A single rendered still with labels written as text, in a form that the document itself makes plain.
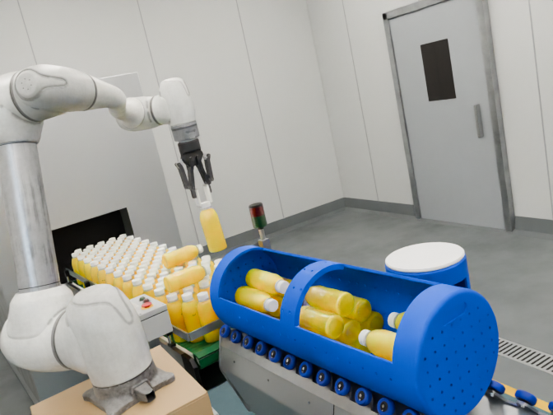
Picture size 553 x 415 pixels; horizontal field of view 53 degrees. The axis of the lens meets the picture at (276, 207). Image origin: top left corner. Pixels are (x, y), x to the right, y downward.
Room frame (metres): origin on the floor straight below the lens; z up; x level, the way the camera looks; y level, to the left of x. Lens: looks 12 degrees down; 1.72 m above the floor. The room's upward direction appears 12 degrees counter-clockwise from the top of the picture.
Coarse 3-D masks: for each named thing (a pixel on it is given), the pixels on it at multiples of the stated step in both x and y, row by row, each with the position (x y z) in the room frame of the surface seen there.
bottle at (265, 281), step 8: (248, 272) 1.73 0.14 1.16; (256, 272) 1.70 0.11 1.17; (264, 272) 1.68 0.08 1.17; (248, 280) 1.71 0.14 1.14; (256, 280) 1.67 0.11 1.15; (264, 280) 1.64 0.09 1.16; (272, 280) 1.62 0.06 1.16; (280, 280) 1.62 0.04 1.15; (256, 288) 1.68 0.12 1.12; (264, 288) 1.63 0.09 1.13; (272, 288) 1.61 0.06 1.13
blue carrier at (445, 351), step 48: (288, 288) 1.41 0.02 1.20; (336, 288) 1.61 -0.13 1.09; (384, 288) 1.42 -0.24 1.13; (432, 288) 1.12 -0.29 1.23; (288, 336) 1.36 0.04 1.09; (432, 336) 1.03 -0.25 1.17; (480, 336) 1.11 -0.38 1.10; (384, 384) 1.08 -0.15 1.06; (432, 384) 1.02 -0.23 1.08; (480, 384) 1.10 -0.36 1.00
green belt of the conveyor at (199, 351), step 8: (232, 328) 1.93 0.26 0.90; (184, 344) 1.88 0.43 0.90; (192, 344) 1.86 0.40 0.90; (200, 344) 1.85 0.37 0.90; (208, 344) 1.83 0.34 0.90; (216, 344) 1.82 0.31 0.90; (192, 352) 1.80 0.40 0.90; (200, 352) 1.78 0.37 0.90; (208, 352) 1.79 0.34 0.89; (216, 352) 1.79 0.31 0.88; (200, 360) 1.76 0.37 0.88; (208, 360) 1.77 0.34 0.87; (216, 360) 1.80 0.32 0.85; (200, 368) 1.77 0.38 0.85
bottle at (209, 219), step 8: (208, 208) 1.91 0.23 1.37; (200, 216) 1.91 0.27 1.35; (208, 216) 1.89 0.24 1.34; (216, 216) 1.91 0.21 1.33; (208, 224) 1.89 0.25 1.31; (216, 224) 1.90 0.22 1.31; (208, 232) 1.89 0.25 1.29; (216, 232) 1.89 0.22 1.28; (208, 240) 1.89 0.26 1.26; (216, 240) 1.89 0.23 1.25; (224, 240) 1.91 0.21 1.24; (208, 248) 1.91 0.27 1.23; (216, 248) 1.89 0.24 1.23; (224, 248) 1.90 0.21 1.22
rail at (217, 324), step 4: (216, 320) 1.84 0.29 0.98; (220, 320) 1.85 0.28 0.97; (208, 324) 1.82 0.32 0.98; (212, 324) 1.83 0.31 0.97; (216, 324) 1.84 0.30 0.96; (220, 324) 1.84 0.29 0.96; (200, 328) 1.80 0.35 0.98; (204, 328) 1.81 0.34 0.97; (208, 328) 1.82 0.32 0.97; (212, 328) 1.83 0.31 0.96; (216, 328) 1.83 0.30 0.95; (192, 332) 1.78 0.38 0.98; (196, 332) 1.79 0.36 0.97; (200, 332) 1.80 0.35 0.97; (204, 332) 1.81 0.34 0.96; (208, 332) 1.82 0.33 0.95; (192, 336) 1.78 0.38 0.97; (196, 336) 1.79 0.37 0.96; (200, 336) 1.80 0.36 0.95; (192, 340) 1.78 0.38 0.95
